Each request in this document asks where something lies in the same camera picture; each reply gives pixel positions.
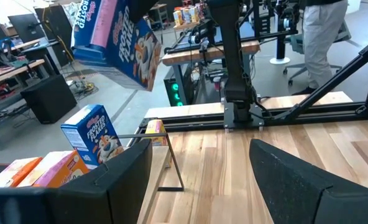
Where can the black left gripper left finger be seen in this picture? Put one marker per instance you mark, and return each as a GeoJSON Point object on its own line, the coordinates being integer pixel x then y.
{"type": "Point", "coordinates": [109, 193]}

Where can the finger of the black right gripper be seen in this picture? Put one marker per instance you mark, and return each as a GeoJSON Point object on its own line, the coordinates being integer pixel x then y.
{"type": "Point", "coordinates": [139, 7]}

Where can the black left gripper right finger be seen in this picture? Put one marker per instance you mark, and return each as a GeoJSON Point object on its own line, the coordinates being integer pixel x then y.
{"type": "Point", "coordinates": [289, 193]}

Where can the blue Frosted Flakes box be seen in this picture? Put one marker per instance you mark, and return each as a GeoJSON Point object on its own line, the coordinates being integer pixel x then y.
{"type": "Point", "coordinates": [125, 49]}
{"type": "Point", "coordinates": [90, 137]}

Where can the orange Mini Wheats box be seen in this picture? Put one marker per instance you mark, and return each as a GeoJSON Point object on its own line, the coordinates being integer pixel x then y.
{"type": "Point", "coordinates": [62, 169]}
{"type": "Point", "coordinates": [13, 174]}

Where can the yellow Corn Pops box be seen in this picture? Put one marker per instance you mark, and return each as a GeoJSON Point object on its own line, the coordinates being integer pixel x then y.
{"type": "Point", "coordinates": [155, 130]}

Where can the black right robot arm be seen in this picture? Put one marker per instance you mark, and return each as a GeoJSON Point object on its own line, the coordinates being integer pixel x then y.
{"type": "Point", "coordinates": [230, 46]}

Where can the wooden workbench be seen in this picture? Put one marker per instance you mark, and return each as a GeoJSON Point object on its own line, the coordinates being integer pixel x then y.
{"type": "Point", "coordinates": [187, 56]}

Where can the computer tower green lights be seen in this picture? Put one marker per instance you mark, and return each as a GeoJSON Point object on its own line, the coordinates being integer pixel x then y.
{"type": "Point", "coordinates": [174, 93]}

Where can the black floor cabinet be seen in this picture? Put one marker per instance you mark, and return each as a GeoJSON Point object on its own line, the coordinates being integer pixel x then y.
{"type": "Point", "coordinates": [48, 99]}

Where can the wooden desk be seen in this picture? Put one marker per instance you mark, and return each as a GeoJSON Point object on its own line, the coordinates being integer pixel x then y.
{"type": "Point", "coordinates": [16, 70]}

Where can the grey office chair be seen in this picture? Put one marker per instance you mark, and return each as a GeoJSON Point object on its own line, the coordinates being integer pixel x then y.
{"type": "Point", "coordinates": [296, 43]}

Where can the person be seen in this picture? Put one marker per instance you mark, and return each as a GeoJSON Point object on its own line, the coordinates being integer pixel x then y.
{"type": "Point", "coordinates": [320, 46]}

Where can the wooden shelf with black frame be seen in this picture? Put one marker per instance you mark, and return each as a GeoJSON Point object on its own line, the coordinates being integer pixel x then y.
{"type": "Point", "coordinates": [154, 174]}

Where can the black aluminium rig frame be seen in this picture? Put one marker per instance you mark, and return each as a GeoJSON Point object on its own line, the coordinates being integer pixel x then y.
{"type": "Point", "coordinates": [327, 84]}

